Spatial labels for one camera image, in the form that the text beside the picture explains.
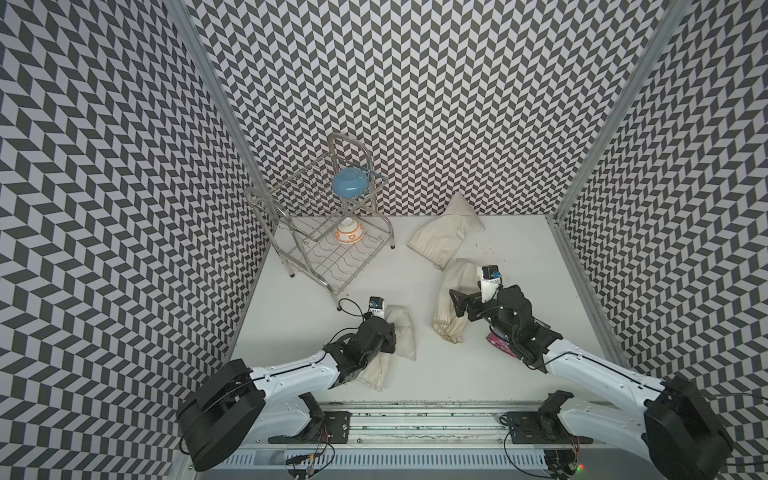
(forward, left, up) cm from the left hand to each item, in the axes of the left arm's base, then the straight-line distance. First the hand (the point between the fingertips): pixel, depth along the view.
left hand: (390, 328), depth 86 cm
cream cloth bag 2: (-13, +4, +3) cm, 14 cm away
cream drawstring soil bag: (+15, -22, +5) cm, 27 cm away
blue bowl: (+34, +12, +26) cm, 45 cm away
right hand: (+7, -21, +9) cm, 24 cm away
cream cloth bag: (+34, -17, +1) cm, 38 cm away
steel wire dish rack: (+22, +18, +22) cm, 36 cm away
